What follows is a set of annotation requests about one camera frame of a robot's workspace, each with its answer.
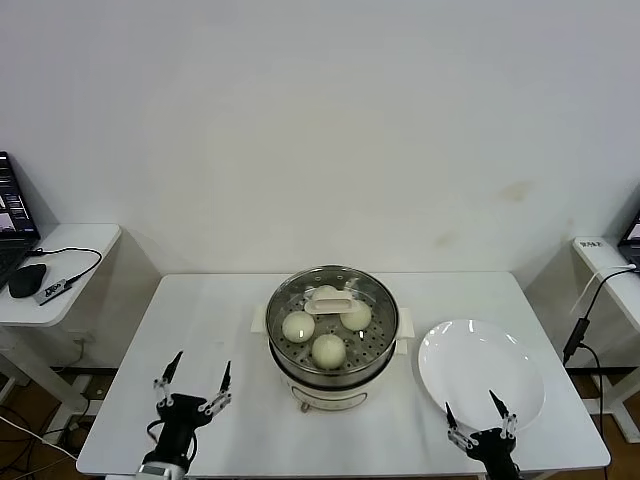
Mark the black open laptop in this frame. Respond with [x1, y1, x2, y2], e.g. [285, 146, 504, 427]
[0, 151, 41, 290]

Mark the cream electric cooker base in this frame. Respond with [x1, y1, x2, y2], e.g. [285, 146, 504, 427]
[248, 303, 415, 415]

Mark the glass lid with cream handle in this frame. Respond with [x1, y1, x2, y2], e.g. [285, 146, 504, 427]
[266, 266, 400, 376]

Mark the black usb cable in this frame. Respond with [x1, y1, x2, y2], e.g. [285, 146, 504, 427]
[27, 246, 104, 287]

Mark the white round plate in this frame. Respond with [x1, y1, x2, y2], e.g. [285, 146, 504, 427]
[417, 318, 546, 434]

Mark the dark laptop with lit screen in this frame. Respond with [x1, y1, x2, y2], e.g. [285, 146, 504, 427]
[617, 199, 640, 274]

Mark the white flat cable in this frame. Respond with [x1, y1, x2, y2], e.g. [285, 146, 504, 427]
[569, 266, 631, 316]

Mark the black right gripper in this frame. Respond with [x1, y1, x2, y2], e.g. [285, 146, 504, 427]
[444, 390, 522, 480]

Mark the black computer mouse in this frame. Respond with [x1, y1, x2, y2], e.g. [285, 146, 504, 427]
[7, 264, 48, 300]

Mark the black cable with adapter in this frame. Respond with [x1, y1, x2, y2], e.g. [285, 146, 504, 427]
[561, 264, 639, 416]

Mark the perforated stainless steel steamer basket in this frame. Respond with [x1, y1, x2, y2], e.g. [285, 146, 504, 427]
[264, 265, 401, 387]

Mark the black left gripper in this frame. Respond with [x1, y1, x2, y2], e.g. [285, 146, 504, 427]
[152, 351, 234, 466]

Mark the white side table rounded corner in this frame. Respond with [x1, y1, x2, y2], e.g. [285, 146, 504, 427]
[0, 223, 122, 416]

